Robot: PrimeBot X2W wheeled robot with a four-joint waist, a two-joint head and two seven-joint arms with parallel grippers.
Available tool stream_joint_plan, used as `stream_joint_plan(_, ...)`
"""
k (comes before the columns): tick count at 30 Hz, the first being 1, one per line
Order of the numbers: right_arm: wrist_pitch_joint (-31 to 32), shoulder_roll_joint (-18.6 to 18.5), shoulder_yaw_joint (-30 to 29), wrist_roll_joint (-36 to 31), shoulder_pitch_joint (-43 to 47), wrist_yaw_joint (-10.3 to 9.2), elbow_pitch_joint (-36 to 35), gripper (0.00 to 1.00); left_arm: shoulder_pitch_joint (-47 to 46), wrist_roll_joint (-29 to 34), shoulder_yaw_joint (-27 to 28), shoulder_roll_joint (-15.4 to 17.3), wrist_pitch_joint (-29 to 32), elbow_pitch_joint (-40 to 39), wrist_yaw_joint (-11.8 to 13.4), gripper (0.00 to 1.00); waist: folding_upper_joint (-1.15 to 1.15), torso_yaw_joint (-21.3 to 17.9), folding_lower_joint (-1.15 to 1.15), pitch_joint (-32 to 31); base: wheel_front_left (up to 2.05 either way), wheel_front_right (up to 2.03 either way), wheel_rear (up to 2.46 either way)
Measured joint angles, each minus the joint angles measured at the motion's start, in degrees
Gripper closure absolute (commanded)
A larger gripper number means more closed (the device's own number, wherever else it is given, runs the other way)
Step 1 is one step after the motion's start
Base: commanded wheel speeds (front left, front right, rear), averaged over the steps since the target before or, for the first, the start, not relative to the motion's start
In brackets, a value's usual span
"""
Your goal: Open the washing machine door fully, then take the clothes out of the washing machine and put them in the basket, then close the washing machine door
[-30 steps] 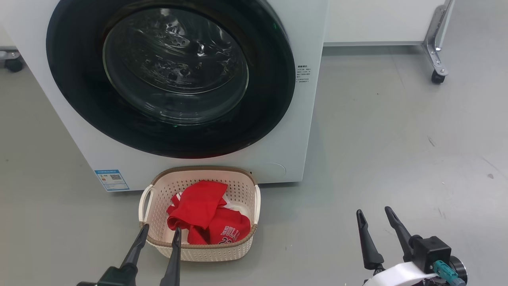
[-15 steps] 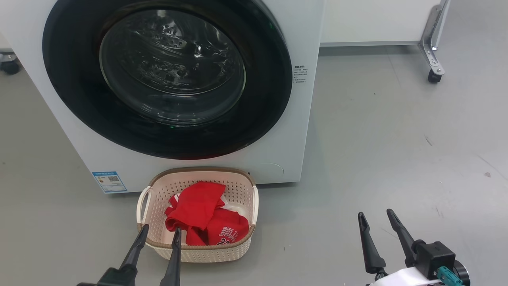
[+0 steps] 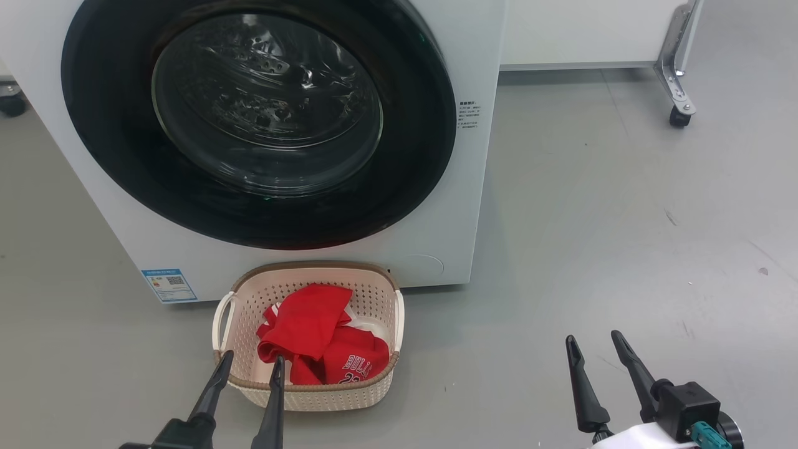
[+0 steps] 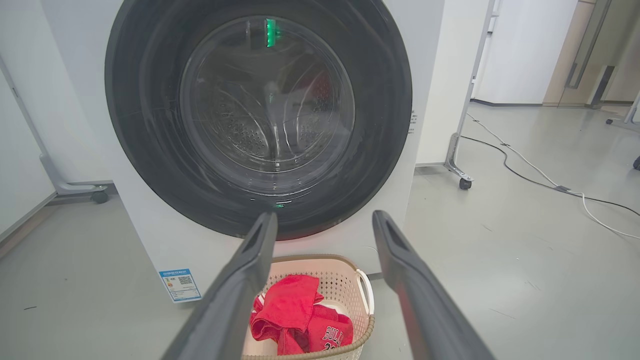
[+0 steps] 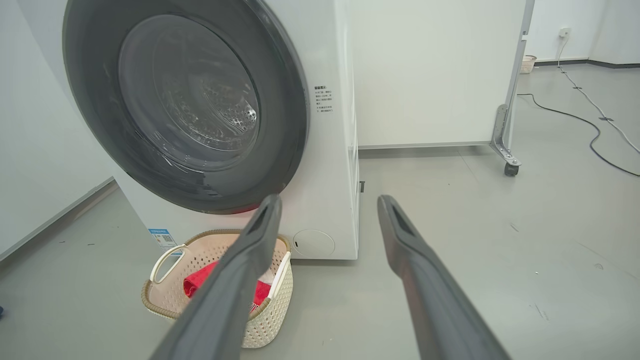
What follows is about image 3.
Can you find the red jersey white print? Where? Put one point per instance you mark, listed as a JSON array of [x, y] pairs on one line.
[[355, 358]]

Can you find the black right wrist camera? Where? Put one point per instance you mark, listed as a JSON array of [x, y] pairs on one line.
[[689, 402]]

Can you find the blue energy label sticker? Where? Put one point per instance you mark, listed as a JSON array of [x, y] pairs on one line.
[[169, 285]]

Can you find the metal partition leg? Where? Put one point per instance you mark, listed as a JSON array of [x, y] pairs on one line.
[[670, 68]]

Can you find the black round washing machine door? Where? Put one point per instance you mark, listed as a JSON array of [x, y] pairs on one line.
[[112, 156]]

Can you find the cream perforated laundry basket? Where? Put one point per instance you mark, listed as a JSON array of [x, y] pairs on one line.
[[374, 299]]

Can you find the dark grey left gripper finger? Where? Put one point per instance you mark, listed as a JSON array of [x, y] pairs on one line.
[[215, 386], [273, 411]]

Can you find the round white filter cover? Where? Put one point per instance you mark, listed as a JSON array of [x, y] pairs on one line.
[[427, 265]]

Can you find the plain red garment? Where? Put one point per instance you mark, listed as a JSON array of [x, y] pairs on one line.
[[305, 324]]

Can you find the white partition board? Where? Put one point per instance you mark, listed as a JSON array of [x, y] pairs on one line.
[[580, 31]]

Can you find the white washing machine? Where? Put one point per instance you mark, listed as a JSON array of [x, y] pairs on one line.
[[474, 206]]

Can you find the black caster wheel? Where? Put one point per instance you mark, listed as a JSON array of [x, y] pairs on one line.
[[12, 105], [680, 117]]

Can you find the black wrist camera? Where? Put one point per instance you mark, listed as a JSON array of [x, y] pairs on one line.
[[689, 402], [181, 436]]

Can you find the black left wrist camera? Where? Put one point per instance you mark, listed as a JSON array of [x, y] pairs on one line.
[[181, 436]]

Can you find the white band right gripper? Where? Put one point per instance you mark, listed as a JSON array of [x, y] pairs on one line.
[[636, 439]]

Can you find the printed text notice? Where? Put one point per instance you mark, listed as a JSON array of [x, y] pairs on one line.
[[469, 115]]

